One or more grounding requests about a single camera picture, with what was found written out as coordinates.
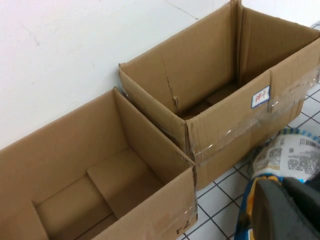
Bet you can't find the cardboard box marked F2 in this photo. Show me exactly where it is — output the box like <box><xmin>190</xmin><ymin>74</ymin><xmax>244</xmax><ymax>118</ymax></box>
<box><xmin>0</xmin><ymin>86</ymin><xmax>199</xmax><ymax>240</ymax></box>

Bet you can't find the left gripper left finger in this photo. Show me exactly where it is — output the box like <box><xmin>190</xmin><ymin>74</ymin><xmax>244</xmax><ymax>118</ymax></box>
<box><xmin>249</xmin><ymin>179</ymin><xmax>310</xmax><ymax>240</ymax></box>

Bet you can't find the blue chips bag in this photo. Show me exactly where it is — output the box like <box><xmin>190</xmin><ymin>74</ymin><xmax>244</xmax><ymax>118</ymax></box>
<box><xmin>237</xmin><ymin>126</ymin><xmax>320</xmax><ymax>240</ymax></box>

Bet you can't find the taped cardboard box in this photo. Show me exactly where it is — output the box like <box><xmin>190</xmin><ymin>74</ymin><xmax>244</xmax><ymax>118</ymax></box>
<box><xmin>118</xmin><ymin>0</ymin><xmax>320</xmax><ymax>193</ymax></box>

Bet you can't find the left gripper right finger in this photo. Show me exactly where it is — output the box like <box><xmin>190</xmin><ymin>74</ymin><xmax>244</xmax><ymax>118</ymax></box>
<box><xmin>282</xmin><ymin>177</ymin><xmax>320</xmax><ymax>240</ymax></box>

